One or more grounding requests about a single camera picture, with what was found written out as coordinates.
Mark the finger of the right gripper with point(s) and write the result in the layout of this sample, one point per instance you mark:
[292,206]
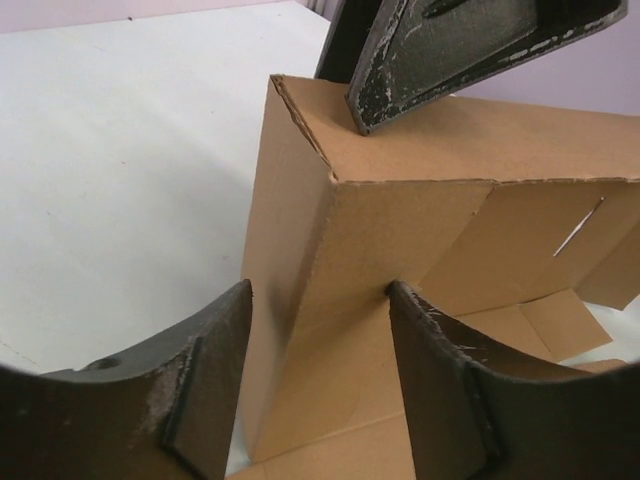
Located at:
[419,51]
[347,35]

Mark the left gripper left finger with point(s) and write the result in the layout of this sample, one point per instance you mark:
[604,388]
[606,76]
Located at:
[161,409]

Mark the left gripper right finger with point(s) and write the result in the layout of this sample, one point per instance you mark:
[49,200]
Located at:
[478,409]

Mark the brown cardboard box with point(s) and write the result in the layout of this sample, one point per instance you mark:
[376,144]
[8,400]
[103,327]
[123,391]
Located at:
[511,218]

